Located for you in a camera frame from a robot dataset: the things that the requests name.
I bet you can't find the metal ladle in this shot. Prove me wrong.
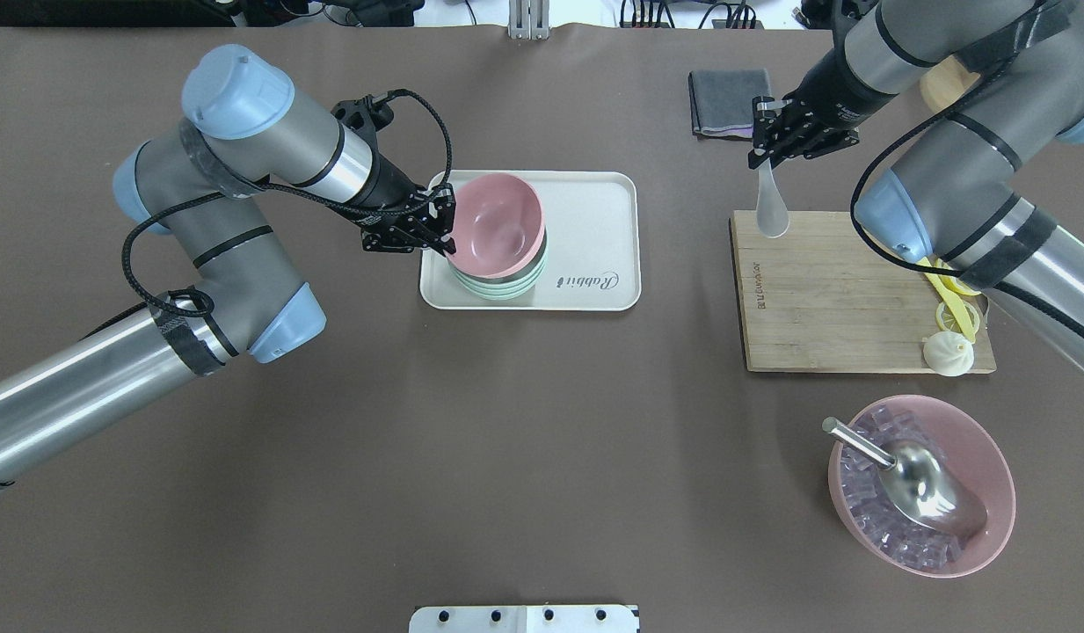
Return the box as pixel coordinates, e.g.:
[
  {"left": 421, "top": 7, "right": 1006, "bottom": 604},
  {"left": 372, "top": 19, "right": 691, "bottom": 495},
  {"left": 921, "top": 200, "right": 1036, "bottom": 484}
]
[{"left": 820, "top": 417, "right": 988, "bottom": 540}]

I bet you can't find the cream rabbit tray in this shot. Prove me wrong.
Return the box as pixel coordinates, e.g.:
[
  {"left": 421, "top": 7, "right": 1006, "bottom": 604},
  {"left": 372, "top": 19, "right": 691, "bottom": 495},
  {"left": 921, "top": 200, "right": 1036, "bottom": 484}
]
[{"left": 418, "top": 170, "right": 642, "bottom": 311}]

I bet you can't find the white garlic bulb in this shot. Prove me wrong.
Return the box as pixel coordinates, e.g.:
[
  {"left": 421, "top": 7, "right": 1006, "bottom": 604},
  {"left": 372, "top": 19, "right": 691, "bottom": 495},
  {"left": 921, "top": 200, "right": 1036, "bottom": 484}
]
[{"left": 920, "top": 331, "right": 975, "bottom": 377}]

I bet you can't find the lemon slice lower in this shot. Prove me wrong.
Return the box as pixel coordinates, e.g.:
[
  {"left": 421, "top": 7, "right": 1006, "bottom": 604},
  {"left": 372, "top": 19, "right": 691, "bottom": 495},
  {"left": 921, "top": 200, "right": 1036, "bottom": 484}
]
[{"left": 935, "top": 302, "right": 983, "bottom": 339}]

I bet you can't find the pink bowl with ice cubes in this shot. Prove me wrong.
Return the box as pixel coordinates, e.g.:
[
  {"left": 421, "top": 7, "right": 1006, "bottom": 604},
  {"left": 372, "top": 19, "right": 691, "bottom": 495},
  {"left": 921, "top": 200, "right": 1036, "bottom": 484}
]
[{"left": 823, "top": 395, "right": 1016, "bottom": 579}]

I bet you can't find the grey folded cloth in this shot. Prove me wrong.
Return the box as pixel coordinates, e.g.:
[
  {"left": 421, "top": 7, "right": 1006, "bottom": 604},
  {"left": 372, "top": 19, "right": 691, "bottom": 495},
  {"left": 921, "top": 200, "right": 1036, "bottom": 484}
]
[{"left": 688, "top": 69, "right": 771, "bottom": 140}]

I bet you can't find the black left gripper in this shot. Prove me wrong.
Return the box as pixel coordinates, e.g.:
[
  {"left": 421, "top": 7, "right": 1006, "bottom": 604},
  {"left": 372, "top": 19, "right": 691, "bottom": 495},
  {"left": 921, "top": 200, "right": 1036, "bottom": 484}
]
[{"left": 358, "top": 157, "right": 456, "bottom": 257}]

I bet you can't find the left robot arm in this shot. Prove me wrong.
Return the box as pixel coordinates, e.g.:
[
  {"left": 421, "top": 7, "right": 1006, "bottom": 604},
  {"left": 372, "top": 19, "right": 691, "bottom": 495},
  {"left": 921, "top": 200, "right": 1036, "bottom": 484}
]
[{"left": 0, "top": 44, "right": 456, "bottom": 492}]

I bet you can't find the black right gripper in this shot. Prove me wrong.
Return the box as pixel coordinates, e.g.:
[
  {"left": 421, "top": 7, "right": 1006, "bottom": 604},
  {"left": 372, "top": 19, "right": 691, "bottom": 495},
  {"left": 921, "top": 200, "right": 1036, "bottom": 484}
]
[{"left": 747, "top": 48, "right": 894, "bottom": 170}]

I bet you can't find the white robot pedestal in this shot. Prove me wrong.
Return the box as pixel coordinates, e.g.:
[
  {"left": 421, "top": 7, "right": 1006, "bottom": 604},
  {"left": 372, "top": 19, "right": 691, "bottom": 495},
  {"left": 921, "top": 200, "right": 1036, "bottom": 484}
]
[{"left": 408, "top": 604, "right": 641, "bottom": 632}]

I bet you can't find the green bowl stack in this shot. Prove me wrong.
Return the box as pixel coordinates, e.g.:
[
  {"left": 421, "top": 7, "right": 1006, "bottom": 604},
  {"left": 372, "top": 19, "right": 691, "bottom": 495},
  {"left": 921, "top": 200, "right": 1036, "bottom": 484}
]
[{"left": 448, "top": 234, "right": 547, "bottom": 301}]

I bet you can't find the wooden cutting board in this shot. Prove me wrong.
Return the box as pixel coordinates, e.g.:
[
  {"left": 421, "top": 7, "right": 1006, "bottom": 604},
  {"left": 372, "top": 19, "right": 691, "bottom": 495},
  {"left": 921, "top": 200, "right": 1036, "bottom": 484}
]
[{"left": 730, "top": 211, "right": 951, "bottom": 374}]

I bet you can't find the wooden mug tree stand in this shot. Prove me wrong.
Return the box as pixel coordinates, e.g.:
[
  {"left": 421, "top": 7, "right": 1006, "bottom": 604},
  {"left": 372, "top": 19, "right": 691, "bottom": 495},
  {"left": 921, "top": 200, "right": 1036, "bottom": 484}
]
[{"left": 918, "top": 55, "right": 981, "bottom": 113}]

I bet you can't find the white spoon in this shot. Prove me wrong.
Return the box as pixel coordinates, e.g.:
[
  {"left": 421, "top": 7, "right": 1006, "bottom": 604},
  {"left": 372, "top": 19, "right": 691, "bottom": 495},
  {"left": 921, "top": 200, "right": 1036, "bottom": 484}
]
[{"left": 756, "top": 159, "right": 790, "bottom": 238}]

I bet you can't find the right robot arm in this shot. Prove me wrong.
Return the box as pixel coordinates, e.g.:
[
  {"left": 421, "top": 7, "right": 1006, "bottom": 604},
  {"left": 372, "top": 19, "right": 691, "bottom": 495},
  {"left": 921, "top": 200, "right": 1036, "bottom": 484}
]
[{"left": 749, "top": 1, "right": 1084, "bottom": 373}]

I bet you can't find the lemon slice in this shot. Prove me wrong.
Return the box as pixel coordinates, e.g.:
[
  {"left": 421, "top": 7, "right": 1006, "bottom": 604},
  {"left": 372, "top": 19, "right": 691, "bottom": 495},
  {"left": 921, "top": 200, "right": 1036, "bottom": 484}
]
[
  {"left": 935, "top": 302, "right": 983, "bottom": 339},
  {"left": 931, "top": 258, "right": 981, "bottom": 297}
]

